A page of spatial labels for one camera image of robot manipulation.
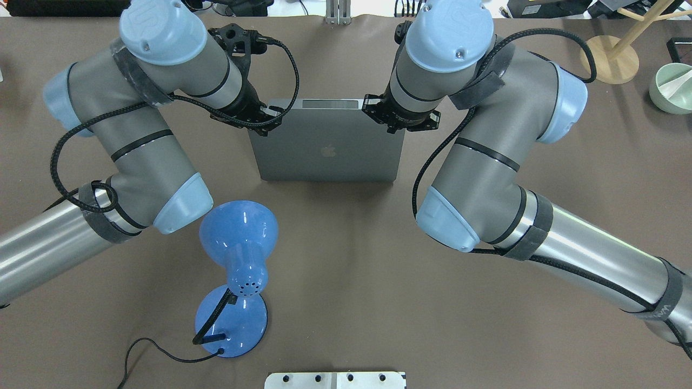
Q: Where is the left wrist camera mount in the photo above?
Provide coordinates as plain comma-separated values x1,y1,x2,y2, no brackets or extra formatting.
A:
208,24,268,59

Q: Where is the blue desk lamp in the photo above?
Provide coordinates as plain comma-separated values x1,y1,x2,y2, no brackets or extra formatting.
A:
193,201,278,359

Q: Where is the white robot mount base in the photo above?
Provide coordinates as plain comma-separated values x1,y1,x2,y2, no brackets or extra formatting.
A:
264,371,408,388

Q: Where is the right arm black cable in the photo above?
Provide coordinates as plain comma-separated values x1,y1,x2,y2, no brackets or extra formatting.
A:
411,28,692,360

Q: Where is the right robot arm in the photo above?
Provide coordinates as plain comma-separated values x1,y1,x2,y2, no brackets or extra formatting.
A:
363,1,691,353

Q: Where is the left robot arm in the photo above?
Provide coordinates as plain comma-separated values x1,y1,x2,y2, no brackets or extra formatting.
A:
1,1,287,307

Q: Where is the wooden cup stand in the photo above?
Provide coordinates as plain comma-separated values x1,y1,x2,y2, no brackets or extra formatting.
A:
580,1,691,84

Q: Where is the green bowl with spoon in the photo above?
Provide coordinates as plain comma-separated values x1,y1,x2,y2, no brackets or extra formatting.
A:
648,63,691,114

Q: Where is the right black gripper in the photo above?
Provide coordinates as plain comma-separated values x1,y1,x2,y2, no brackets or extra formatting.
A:
362,94,441,135

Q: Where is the black lamp power cable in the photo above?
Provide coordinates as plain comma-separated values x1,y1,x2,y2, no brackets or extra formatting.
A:
117,338,224,389

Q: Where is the aluminium frame post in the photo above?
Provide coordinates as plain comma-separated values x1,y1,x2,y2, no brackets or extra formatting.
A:
324,0,351,25

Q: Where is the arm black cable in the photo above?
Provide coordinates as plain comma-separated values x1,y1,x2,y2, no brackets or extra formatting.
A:
411,28,692,360
50,37,300,213

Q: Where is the grey laptop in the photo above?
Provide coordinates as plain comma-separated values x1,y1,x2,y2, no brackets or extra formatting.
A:
249,99,404,183

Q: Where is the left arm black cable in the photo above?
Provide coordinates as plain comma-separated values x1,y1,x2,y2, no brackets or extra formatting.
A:
50,37,300,213

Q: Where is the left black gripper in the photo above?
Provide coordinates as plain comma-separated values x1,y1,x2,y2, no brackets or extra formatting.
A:
210,98,285,136

